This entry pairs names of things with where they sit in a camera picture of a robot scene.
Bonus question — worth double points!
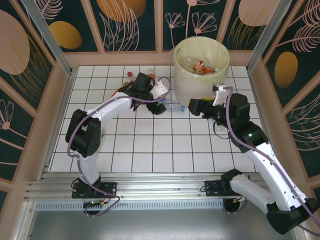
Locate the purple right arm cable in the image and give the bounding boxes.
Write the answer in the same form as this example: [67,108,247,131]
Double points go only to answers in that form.
[222,86,320,236]

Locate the dark panel pink line flowers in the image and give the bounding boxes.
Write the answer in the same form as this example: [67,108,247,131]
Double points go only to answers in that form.
[163,0,227,51]

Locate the aluminium arm base rail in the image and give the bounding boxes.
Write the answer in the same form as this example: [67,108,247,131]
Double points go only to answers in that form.
[26,171,301,202]

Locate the aluminium frame post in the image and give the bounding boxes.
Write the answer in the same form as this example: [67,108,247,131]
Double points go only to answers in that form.
[246,0,286,72]
[21,0,75,76]
[11,197,35,240]

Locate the dark panel orange circle leaves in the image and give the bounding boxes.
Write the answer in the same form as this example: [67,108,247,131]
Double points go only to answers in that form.
[90,0,159,52]

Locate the grey metal sheet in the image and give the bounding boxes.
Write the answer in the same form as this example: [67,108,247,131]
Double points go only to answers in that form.
[24,197,300,240]

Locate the clear bottle colourful blue label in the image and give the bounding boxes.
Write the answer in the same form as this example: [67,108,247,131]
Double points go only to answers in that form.
[161,98,186,113]

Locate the red cap red label bottle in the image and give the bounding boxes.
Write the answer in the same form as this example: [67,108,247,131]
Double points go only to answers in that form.
[122,71,137,87]

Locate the slotted grey cable tray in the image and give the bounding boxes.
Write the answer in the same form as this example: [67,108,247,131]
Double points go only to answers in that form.
[36,201,226,211]

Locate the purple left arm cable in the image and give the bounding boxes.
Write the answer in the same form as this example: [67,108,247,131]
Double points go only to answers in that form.
[66,75,172,218]

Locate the pale yellow bin liner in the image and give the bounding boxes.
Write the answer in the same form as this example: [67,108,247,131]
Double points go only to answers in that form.
[169,36,231,87]

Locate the dark panel large peach circle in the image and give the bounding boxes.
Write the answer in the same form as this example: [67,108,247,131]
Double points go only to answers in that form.
[0,0,55,111]

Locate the dark panel peach oval grass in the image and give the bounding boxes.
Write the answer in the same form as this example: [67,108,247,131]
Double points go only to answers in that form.
[222,0,272,51]

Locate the dark panel single pink flower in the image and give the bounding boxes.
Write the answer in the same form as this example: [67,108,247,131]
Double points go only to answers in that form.
[0,87,36,181]

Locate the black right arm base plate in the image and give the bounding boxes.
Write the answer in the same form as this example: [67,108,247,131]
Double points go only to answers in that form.
[203,178,251,199]

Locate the white ribbed plastic bin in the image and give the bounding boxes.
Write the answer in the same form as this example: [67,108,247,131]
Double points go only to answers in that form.
[169,36,231,107]

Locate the white left camera bracket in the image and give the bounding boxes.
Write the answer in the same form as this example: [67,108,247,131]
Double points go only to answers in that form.
[150,81,169,100]

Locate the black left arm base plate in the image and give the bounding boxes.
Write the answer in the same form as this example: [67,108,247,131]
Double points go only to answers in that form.
[71,181,118,200]

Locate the white right camera bracket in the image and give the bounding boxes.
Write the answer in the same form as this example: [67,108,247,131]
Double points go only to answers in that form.
[213,86,228,106]

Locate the white camera bracket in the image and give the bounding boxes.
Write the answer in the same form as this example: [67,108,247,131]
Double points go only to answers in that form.
[150,81,169,100]
[213,86,228,106]

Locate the aluminium table side rail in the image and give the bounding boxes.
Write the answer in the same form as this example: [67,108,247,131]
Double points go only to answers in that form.
[39,67,76,177]

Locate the dark panel pink feather leaves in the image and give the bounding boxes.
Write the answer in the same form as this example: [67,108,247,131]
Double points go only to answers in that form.
[286,93,320,178]

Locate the dark panel gold oval feather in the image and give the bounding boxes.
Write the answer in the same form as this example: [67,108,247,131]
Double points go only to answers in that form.
[262,0,320,108]

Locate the dark panel small gold oval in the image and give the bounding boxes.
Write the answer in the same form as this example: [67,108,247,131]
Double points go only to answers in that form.
[37,0,101,53]

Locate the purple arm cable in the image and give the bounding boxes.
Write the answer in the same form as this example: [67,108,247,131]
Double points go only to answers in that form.
[66,75,172,218]
[222,86,320,236]

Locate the orange label brown cap bottle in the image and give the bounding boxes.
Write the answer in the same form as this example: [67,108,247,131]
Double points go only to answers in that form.
[111,84,131,98]

